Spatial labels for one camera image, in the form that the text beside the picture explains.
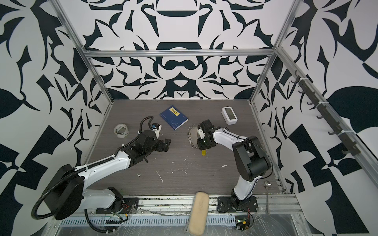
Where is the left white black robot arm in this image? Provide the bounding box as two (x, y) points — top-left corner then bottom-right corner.
(31, 130), (171, 220)

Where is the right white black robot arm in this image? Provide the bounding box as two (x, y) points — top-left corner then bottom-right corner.
(197, 120), (272, 204)

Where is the blue book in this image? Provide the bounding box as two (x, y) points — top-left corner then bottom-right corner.
(159, 105), (189, 130)

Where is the clear tape roll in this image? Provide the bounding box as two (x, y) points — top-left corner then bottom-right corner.
(114, 124), (129, 138)

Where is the white digital clock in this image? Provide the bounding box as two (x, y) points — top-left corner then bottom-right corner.
(221, 106), (238, 125)

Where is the beige pencil case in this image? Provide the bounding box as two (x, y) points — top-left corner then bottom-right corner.
(187, 192), (210, 236)

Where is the small circuit board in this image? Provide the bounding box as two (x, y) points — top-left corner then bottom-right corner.
(235, 214), (254, 231)

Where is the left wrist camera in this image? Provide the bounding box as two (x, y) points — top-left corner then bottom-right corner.
(151, 123), (162, 139)

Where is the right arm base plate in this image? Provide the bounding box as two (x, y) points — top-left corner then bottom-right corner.
(217, 196), (258, 213)

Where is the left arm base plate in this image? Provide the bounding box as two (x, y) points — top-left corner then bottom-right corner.
(95, 197), (139, 214)

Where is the black corrugated cable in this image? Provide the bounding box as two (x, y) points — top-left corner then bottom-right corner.
(31, 115), (156, 234)

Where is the wall hook rack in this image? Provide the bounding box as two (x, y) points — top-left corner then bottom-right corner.
(293, 70), (361, 156)

